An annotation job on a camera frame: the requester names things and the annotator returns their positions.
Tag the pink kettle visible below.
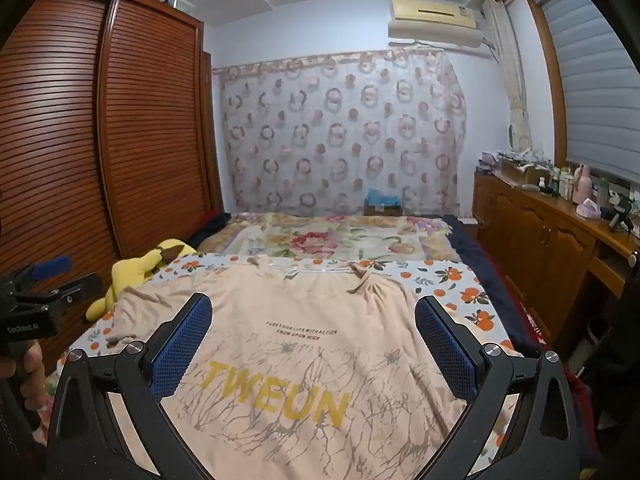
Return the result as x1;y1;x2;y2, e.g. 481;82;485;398
572;164;596;206

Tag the ring patterned sheer cloth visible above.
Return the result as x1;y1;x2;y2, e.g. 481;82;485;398
211;46;468;218

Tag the red printed blanket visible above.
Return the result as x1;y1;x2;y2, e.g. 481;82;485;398
510;300;553;346

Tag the orange fruit print bed sheet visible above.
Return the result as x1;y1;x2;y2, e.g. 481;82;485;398
42;252;521;480

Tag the open cardboard box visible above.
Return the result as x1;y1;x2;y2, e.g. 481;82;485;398
500;157;553;186

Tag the row of toiletry bottles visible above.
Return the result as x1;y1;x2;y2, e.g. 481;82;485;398
537;162;576;200

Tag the yellow plush toy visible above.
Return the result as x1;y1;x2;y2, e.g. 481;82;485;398
85;237;197;322

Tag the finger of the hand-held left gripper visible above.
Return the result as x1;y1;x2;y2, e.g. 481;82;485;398
30;272;103;307
10;255;72;293

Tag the cardboard box with blue cloth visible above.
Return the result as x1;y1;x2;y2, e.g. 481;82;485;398
363;189;405;217

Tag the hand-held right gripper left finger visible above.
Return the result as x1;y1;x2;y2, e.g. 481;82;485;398
46;292;216;480

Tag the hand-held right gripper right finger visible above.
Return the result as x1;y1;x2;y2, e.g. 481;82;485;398
414;295;596;480

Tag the grey window blind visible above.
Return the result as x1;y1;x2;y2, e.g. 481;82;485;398
532;0;640;186

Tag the person's left hand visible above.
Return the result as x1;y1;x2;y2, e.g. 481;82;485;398
15;340;53;443

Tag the brown slatted wooden wardrobe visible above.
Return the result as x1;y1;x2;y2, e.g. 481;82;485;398
0;0;226;361

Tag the beige air conditioner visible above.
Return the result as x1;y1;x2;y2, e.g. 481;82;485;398
387;0;486;51

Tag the beige blanket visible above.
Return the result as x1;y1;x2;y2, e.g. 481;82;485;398
102;255;506;480

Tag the wooden sideboard cabinet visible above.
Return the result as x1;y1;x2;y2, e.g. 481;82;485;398
472;167;640;376

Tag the beige window curtain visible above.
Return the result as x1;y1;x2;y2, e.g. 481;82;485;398
482;0;533;148

